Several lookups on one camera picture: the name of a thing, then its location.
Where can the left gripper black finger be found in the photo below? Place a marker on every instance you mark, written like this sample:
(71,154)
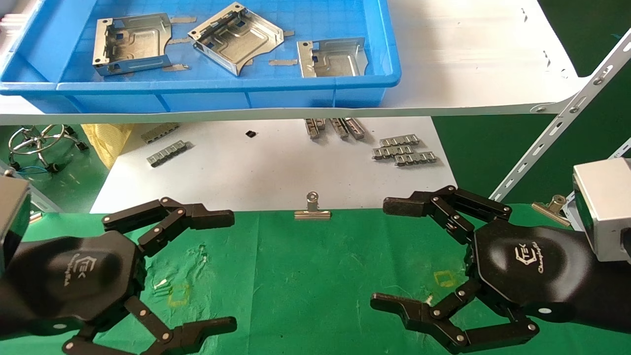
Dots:
(207,218)

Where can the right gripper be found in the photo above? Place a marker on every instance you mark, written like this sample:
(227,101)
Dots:
(522,266)

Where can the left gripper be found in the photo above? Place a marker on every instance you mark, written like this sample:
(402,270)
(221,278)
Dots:
(74,276)

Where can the sheet metal bracket part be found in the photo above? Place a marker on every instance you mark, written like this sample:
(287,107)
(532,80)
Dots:
(241,42)
(340,61)
(138,47)

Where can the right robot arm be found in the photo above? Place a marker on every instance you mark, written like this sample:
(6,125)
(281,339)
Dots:
(613,296)

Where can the small grey metal clip strip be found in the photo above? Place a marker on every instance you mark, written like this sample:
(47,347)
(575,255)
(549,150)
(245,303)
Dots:
(392,151)
(415,158)
(399,141)
(339,127)
(355,127)
(314,127)
(167,153)
(160,132)

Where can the green table cloth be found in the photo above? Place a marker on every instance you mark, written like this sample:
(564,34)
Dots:
(305,276)

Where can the blue plastic bin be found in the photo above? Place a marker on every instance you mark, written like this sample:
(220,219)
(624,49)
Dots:
(222,98)

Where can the yellow cloth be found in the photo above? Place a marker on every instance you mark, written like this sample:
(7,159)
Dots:
(106,143)

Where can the long slotted metal brace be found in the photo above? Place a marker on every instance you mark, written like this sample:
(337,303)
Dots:
(557,129)

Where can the chrome stool base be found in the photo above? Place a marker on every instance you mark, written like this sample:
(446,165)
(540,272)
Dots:
(38,144)

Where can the short slotted metal brace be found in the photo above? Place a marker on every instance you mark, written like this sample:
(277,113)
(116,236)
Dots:
(623,148)

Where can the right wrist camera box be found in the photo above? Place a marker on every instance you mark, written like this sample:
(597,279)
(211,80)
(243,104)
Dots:
(606,202)

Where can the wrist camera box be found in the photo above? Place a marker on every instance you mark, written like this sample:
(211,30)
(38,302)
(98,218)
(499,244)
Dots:
(606,202)
(12,222)

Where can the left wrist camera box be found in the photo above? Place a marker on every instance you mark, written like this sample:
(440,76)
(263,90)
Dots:
(12,222)

